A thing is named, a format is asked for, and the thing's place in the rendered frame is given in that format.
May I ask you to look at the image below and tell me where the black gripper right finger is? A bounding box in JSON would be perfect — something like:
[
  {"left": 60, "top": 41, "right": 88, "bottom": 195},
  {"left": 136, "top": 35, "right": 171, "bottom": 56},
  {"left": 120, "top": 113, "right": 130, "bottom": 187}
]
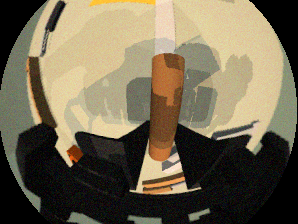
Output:
[{"left": 173, "top": 123, "right": 251, "bottom": 190}]

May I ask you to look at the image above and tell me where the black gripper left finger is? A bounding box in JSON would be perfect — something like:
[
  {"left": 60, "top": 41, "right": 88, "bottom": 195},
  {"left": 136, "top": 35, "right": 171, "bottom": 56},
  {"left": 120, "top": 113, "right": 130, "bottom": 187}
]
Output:
[{"left": 74, "top": 121, "right": 149, "bottom": 190}]

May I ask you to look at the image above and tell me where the beige cabinet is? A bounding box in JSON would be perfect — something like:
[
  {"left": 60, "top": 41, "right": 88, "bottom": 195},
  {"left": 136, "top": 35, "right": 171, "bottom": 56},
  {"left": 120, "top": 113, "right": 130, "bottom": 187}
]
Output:
[{"left": 89, "top": 0, "right": 156, "bottom": 7}]

